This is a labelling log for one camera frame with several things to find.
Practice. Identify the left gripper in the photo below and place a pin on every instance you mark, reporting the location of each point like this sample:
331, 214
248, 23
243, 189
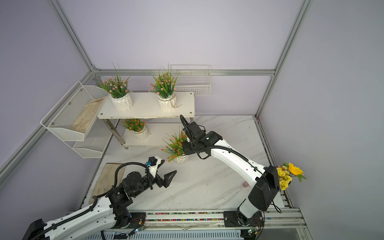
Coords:
165, 182

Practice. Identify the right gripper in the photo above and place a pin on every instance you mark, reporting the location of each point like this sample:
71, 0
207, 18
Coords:
188, 151

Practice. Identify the orange flower plant white pot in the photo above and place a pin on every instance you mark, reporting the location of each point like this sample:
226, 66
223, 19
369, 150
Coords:
175, 148

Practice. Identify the pink flower plant white pot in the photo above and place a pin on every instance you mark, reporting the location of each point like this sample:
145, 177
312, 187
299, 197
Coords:
119, 91

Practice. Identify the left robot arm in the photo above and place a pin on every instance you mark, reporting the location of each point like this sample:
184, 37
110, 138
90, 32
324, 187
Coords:
104, 213

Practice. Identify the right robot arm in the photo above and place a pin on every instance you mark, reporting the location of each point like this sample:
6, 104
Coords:
263, 180

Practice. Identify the white two-tier rack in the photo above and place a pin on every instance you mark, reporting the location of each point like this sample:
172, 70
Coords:
146, 107

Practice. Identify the yellow flowers purple vase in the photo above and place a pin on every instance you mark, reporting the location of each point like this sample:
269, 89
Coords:
287, 172

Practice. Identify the beige glove in mesh shelf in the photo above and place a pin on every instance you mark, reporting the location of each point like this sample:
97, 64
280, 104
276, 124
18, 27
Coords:
84, 120

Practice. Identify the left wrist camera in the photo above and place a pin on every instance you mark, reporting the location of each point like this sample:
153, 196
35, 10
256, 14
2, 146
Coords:
153, 164

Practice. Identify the white wire wall basket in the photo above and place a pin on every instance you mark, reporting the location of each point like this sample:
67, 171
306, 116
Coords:
193, 78

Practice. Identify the white mesh wall shelf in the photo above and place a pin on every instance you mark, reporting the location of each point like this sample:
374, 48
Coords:
74, 120

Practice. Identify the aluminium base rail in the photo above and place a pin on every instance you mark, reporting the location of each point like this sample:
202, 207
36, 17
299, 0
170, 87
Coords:
213, 219

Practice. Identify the aluminium frame rails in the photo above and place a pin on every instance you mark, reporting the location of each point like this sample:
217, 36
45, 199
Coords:
9, 168

